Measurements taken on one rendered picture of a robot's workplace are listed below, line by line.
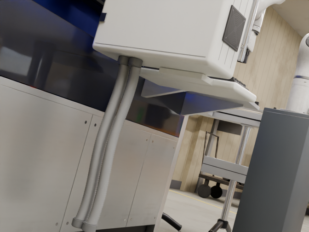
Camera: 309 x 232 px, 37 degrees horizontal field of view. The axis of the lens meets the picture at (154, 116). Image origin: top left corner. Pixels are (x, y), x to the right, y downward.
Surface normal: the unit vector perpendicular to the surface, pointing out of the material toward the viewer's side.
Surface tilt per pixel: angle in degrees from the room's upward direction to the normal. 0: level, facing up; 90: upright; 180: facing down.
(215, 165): 90
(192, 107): 90
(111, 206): 90
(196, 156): 90
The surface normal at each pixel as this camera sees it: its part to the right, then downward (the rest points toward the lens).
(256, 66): 0.76, 0.17
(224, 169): -0.42, -0.17
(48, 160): 0.87, 0.21
